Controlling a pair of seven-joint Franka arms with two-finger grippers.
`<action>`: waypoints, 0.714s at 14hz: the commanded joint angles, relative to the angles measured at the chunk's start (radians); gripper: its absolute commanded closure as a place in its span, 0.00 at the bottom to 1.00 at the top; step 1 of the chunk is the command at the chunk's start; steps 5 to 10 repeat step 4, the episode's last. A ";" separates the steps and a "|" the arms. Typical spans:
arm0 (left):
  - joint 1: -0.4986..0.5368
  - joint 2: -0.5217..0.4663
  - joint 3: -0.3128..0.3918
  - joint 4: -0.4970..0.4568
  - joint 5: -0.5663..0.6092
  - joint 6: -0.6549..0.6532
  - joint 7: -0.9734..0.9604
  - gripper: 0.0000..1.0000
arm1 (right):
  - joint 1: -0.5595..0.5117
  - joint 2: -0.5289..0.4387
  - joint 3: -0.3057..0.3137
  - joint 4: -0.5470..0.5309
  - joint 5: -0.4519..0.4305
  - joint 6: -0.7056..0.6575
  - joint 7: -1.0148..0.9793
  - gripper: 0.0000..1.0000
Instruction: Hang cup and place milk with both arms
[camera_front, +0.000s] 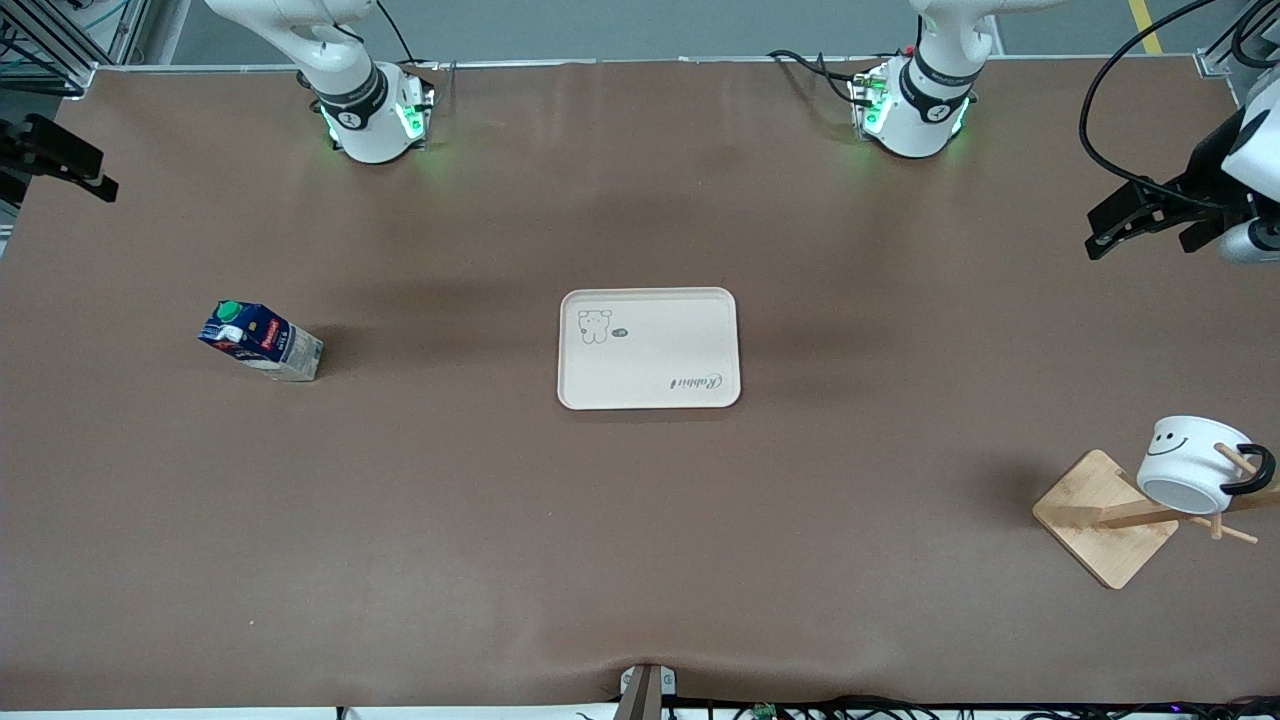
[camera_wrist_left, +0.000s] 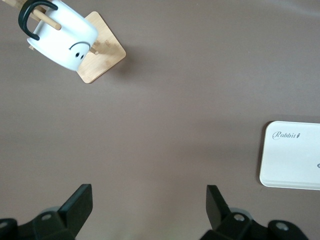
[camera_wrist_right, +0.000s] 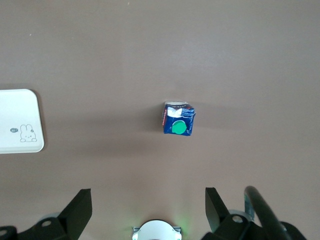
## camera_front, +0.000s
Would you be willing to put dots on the beige plastic tray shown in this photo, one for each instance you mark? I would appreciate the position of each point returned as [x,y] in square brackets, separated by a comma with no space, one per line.
[650,350]

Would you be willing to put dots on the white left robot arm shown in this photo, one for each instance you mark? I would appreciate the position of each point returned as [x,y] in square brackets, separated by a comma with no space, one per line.
[920,110]

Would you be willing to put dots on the blue milk carton green cap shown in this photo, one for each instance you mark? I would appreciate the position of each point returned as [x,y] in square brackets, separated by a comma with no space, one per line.
[270,345]

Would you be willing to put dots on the brown table cover mat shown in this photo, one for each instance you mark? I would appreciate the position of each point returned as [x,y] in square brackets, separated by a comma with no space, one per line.
[400,520]

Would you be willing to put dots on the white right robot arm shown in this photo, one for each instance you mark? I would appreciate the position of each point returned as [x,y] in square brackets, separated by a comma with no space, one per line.
[365,110]

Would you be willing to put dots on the wooden cup rack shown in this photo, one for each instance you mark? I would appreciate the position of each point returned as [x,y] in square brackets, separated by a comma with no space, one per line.
[1090,515]

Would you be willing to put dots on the grey camera post bracket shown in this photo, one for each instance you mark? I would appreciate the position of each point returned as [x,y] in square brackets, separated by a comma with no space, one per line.
[643,692]

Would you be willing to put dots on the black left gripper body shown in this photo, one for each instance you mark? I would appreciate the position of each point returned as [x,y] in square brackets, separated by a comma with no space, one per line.
[1207,172]

